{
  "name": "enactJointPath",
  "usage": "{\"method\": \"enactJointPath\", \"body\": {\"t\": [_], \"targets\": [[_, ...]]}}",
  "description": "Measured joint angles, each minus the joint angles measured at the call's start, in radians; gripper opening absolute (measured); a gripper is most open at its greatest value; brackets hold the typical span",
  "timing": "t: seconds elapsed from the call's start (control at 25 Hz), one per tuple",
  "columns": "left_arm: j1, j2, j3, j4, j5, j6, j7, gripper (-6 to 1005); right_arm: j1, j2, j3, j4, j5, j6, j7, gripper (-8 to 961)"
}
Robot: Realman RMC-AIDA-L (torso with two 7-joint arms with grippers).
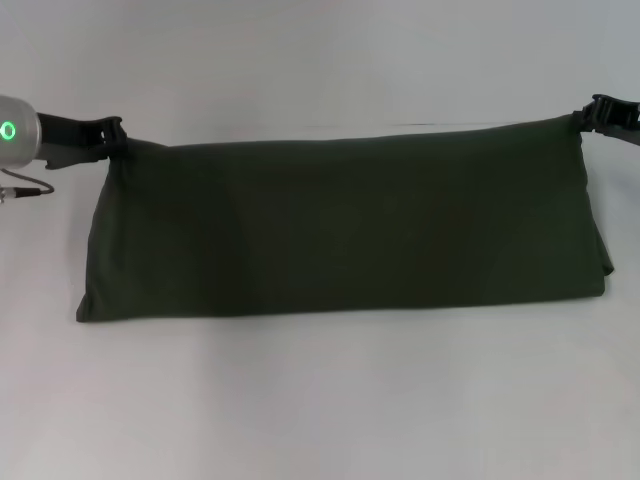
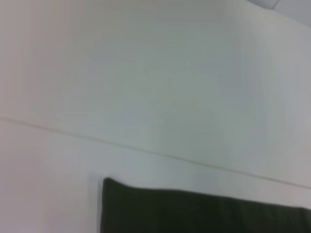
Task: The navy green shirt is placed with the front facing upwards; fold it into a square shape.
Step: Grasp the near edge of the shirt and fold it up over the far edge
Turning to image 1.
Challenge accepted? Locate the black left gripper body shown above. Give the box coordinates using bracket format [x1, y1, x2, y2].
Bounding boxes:
[33, 112, 112, 170]

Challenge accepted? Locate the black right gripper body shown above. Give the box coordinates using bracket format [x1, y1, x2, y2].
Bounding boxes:
[597, 94, 640, 150]

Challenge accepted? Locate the dark green FREE! t-shirt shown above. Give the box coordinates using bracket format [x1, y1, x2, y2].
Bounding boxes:
[74, 113, 617, 325]

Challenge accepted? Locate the dark red left arm cable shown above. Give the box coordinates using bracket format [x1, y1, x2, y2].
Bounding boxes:
[0, 167, 55, 204]

